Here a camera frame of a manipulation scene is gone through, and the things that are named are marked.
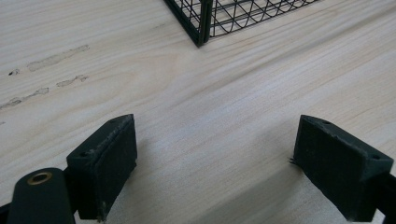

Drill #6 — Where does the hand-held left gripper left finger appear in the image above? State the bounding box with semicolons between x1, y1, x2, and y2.
65;113;138;222

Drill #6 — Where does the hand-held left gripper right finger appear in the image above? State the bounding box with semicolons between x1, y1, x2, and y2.
292;114;395;223

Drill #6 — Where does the black wire mesh basket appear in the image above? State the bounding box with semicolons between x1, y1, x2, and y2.
163;0;321;49

